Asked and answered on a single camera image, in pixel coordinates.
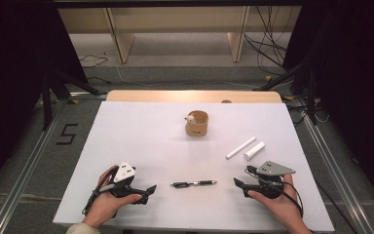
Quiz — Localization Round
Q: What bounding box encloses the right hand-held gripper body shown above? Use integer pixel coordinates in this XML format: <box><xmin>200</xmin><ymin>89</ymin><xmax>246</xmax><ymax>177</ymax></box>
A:
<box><xmin>244</xmin><ymin>160</ymin><xmax>296</xmax><ymax>200</ymax></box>

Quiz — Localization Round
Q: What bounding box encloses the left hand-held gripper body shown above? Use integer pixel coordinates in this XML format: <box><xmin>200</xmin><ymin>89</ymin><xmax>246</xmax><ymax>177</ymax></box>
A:
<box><xmin>108</xmin><ymin>161</ymin><xmax>144</xmax><ymax>200</ymax></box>

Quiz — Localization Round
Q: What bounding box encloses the thick white tube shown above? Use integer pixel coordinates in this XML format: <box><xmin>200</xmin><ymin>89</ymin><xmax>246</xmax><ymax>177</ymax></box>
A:
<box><xmin>243</xmin><ymin>140</ymin><xmax>267</xmax><ymax>161</ymax></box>

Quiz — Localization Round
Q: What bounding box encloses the thin white tube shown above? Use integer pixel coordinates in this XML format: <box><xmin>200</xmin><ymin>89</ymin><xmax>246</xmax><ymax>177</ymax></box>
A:
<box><xmin>225</xmin><ymin>136</ymin><xmax>257</xmax><ymax>161</ymax></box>

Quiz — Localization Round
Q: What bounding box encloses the black and silver pen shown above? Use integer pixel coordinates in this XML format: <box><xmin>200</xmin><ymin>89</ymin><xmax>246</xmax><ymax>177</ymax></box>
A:
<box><xmin>170</xmin><ymin>179</ymin><xmax>218</xmax><ymax>189</ymax></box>

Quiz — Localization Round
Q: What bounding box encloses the wooden pen holder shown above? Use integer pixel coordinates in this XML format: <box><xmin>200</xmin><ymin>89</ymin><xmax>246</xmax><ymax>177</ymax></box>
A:
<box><xmin>184</xmin><ymin>109</ymin><xmax>209</xmax><ymax>137</ymax></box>

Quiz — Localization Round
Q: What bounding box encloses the person's left hand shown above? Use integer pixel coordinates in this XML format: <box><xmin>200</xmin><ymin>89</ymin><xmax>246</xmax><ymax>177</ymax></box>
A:
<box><xmin>82</xmin><ymin>164</ymin><xmax>143</xmax><ymax>228</ymax></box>

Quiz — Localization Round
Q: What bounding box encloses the person's right hand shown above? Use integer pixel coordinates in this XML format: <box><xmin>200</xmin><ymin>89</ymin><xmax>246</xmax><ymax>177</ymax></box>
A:
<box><xmin>246</xmin><ymin>174</ymin><xmax>313</xmax><ymax>234</ymax></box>

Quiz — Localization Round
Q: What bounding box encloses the black metal stand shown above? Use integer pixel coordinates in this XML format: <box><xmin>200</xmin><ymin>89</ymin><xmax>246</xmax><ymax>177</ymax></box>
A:
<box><xmin>252</xmin><ymin>55</ymin><xmax>319</xmax><ymax>126</ymax></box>
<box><xmin>40</xmin><ymin>68</ymin><xmax>102</xmax><ymax>132</ymax></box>

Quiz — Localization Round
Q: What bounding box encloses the dark curtain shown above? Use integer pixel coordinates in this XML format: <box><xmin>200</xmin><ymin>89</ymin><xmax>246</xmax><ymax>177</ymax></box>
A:
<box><xmin>283</xmin><ymin>0</ymin><xmax>374</xmax><ymax>215</ymax></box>
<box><xmin>0</xmin><ymin>0</ymin><xmax>90</xmax><ymax>201</ymax></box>

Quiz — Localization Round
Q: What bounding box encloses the light wooden desk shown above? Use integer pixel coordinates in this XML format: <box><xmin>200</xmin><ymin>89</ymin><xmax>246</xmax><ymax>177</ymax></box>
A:
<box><xmin>57</xmin><ymin>6</ymin><xmax>303</xmax><ymax>64</ymax></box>

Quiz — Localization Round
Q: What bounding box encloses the black overhead bar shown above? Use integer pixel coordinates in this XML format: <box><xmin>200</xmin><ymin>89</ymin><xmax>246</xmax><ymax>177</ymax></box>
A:
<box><xmin>52</xmin><ymin>0</ymin><xmax>306</xmax><ymax>8</ymax></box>

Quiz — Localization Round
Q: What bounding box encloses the right hand-held gripper cable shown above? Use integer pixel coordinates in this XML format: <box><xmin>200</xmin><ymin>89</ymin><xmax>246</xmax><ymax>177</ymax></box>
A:
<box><xmin>244</xmin><ymin>165</ymin><xmax>305</xmax><ymax>218</ymax></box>

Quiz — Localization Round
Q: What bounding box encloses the hand-held gripper cable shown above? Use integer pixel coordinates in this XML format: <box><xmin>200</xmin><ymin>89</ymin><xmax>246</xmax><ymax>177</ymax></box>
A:
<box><xmin>244</xmin><ymin>165</ymin><xmax>305</xmax><ymax>218</ymax></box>
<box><xmin>82</xmin><ymin>175</ymin><xmax>115</xmax><ymax>216</ymax></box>

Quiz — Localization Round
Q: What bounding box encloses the left hand-held gripper cable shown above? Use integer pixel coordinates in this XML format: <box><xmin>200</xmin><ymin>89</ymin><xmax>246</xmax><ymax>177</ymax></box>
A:
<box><xmin>82</xmin><ymin>175</ymin><xmax>115</xmax><ymax>216</ymax></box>

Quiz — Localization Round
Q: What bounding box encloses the long aluminium rail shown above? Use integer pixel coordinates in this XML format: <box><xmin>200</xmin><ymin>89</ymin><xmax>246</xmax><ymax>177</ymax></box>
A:
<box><xmin>300</xmin><ymin>97</ymin><xmax>374</xmax><ymax>234</ymax></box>
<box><xmin>0</xmin><ymin>97</ymin><xmax>71</xmax><ymax>234</ymax></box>

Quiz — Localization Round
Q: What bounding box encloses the short aluminium rail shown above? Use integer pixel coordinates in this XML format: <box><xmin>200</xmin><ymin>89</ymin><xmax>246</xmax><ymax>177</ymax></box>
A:
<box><xmin>67</xmin><ymin>92</ymin><xmax>109</xmax><ymax>99</ymax></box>

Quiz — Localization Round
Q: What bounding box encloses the black floor cable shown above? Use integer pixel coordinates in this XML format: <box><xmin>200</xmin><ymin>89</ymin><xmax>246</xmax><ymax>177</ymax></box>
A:
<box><xmin>78</xmin><ymin>54</ymin><xmax>109</xmax><ymax>69</ymax></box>
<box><xmin>87</xmin><ymin>76</ymin><xmax>113</xmax><ymax>86</ymax></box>

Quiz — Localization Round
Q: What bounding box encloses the bundle of black cables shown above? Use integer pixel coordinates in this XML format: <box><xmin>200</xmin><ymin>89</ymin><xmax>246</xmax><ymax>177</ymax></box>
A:
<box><xmin>243</xmin><ymin>5</ymin><xmax>295</xmax><ymax>76</ymax></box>

